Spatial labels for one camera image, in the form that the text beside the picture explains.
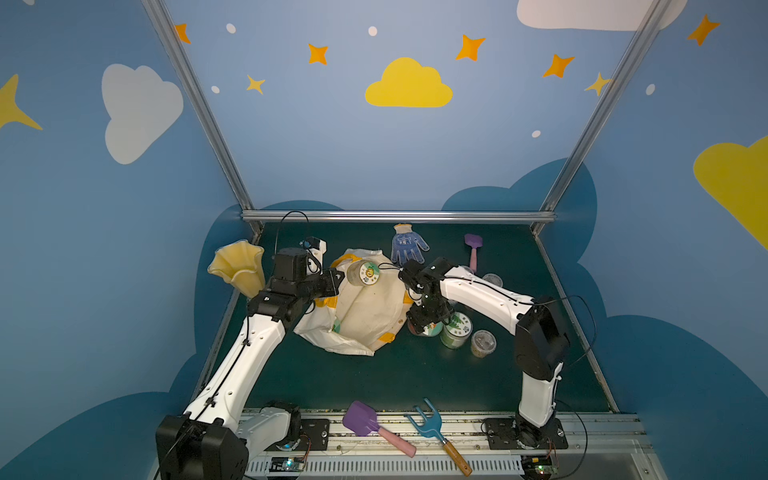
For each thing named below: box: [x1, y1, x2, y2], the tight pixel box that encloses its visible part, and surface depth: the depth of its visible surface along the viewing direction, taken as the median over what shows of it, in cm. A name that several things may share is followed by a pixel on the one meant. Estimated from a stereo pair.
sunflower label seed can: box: [346, 260, 381, 287], surface depth 98 cm
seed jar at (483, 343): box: [470, 330, 497, 359], surface depth 87 cm
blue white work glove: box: [391, 223, 430, 264], surface depth 120 cm
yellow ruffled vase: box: [207, 240, 266, 299], surface depth 87 cm
